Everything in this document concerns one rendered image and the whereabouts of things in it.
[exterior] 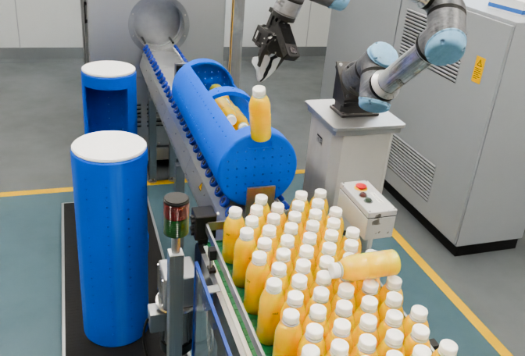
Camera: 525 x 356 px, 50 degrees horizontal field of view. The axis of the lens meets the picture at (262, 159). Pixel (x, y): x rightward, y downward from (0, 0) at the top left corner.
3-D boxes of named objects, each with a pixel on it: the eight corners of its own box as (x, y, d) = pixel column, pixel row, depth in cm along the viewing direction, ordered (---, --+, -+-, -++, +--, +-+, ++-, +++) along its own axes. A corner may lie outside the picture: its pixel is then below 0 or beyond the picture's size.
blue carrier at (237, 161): (230, 113, 276) (231, 56, 264) (294, 201, 202) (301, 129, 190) (172, 117, 268) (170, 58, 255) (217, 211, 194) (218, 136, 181)
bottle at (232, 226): (230, 250, 182) (232, 205, 175) (247, 258, 179) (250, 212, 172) (217, 259, 177) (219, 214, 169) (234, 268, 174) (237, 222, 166)
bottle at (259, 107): (273, 141, 177) (271, 97, 167) (251, 144, 177) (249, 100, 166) (269, 129, 182) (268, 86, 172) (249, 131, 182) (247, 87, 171)
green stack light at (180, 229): (186, 223, 146) (186, 207, 144) (191, 237, 140) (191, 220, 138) (161, 226, 144) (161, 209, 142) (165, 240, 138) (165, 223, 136)
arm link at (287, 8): (307, 7, 160) (286, 1, 155) (301, 22, 162) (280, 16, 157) (293, -3, 165) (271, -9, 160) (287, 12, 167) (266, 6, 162)
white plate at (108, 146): (125, 165, 199) (125, 169, 200) (158, 137, 223) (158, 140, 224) (55, 151, 205) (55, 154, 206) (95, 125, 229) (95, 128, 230)
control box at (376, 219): (362, 205, 195) (367, 179, 190) (391, 236, 178) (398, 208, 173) (336, 208, 191) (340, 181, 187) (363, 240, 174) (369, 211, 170)
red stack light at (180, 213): (186, 207, 144) (186, 194, 142) (191, 220, 138) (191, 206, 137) (161, 209, 142) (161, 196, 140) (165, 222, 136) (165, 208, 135)
